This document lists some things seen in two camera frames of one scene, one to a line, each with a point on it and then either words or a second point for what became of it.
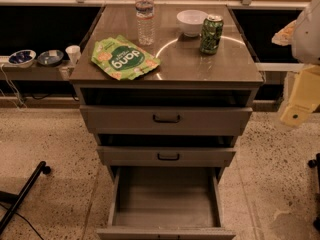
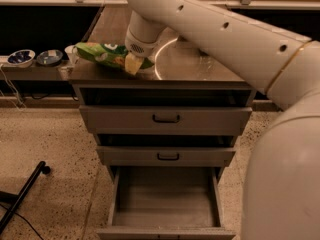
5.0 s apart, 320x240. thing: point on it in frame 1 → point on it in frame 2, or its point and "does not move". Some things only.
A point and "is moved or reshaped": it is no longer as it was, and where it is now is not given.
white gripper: (307, 39) → (139, 47)
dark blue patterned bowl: (50, 57) does not move
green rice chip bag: (122, 59) is moved or reshaped
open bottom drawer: (165, 203) does not move
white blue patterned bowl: (22, 58) does not move
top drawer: (165, 120) does not move
